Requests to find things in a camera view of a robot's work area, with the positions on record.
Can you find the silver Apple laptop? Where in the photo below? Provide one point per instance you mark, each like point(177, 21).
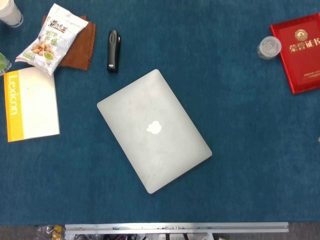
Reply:
point(140, 112)

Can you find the blue felt table cloth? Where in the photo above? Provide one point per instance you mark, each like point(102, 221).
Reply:
point(225, 150)

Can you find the black stapler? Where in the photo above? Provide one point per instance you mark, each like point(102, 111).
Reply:
point(113, 50)

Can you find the brown leather pouch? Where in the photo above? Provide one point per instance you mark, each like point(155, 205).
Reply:
point(80, 52)

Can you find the yellow white Lexicon notebook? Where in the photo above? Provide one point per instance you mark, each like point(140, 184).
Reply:
point(35, 105)

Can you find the small clear round container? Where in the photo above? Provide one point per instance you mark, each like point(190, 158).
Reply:
point(268, 47)

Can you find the white nut snack bag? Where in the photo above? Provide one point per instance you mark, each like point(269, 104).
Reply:
point(50, 37)

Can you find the red certificate folder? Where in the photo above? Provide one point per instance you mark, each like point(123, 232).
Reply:
point(300, 62)

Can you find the clear bag with yellow parts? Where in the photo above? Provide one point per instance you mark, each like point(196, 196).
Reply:
point(47, 231)

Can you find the clear bag with green content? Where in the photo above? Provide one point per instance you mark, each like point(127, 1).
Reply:
point(3, 63)

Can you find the white paper cup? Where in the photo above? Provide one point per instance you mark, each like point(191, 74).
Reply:
point(8, 12)

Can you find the aluminium profile rail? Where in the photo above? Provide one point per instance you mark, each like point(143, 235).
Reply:
point(175, 228)

